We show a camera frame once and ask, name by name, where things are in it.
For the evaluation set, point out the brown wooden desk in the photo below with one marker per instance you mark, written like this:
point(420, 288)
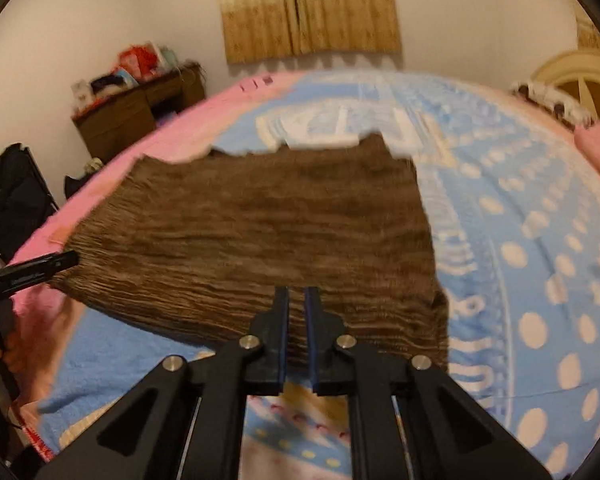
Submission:
point(120, 120)

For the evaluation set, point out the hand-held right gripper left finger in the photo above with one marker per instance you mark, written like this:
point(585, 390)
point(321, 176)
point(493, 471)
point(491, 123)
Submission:
point(280, 340)

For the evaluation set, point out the brown knit sweater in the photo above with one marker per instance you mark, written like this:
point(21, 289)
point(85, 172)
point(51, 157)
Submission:
point(260, 230)

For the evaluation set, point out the cream wooden headboard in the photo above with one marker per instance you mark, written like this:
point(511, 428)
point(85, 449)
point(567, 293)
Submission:
point(565, 67)

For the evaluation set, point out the person's left hand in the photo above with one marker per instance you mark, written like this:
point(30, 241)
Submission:
point(14, 352)

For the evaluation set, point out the black bag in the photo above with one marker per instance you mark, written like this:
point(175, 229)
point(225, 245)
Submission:
point(80, 180)

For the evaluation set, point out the blue pink printed bedsheet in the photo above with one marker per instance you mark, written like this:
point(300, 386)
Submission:
point(520, 210)

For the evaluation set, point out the black chair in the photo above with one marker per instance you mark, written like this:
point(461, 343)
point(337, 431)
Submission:
point(10, 200)

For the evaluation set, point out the white box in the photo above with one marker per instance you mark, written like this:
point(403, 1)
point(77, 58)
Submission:
point(81, 95)

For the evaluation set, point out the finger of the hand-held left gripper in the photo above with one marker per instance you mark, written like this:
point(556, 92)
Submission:
point(35, 269)

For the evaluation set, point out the red gift bag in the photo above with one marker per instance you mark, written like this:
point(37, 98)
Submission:
point(137, 62)

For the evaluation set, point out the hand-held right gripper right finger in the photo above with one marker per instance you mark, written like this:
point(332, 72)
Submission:
point(312, 340)

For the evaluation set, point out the beige patterned curtain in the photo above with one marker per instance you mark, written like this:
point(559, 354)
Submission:
point(320, 10)
point(592, 35)

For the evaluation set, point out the white brown patterned pillow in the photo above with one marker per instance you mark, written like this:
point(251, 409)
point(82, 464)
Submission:
point(555, 102)

